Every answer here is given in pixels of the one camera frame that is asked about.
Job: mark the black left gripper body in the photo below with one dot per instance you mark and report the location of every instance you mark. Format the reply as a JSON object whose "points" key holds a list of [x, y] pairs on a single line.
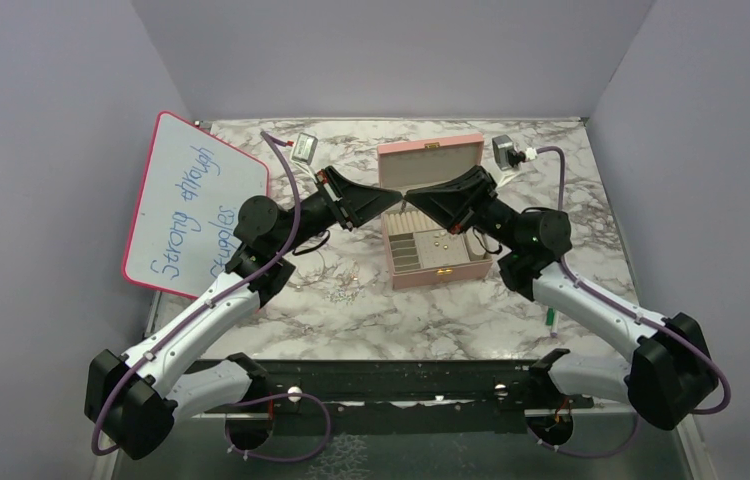
{"points": [[316, 218]]}

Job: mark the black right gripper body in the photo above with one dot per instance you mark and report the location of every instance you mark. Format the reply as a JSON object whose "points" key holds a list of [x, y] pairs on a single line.
{"points": [[498, 220]]}

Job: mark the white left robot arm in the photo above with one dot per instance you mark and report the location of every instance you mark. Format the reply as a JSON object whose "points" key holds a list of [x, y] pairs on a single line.
{"points": [[134, 399]]}

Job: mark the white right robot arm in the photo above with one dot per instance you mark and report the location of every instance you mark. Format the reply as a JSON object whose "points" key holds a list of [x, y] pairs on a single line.
{"points": [[665, 372]]}

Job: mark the pink jewelry box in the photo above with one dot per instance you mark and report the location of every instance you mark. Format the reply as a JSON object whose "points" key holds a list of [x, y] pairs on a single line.
{"points": [[419, 251]]}

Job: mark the white oval watch pillow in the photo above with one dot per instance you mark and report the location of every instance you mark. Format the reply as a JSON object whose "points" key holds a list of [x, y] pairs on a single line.
{"points": [[476, 251]]}

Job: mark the pink-framed whiteboard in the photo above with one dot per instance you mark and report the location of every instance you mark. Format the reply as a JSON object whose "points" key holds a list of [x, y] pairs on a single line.
{"points": [[182, 233]]}

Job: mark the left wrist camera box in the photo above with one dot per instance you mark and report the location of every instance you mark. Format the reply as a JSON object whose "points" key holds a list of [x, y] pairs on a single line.
{"points": [[303, 149]]}

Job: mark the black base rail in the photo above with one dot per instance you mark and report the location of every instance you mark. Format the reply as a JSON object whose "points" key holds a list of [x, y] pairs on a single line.
{"points": [[358, 397]]}

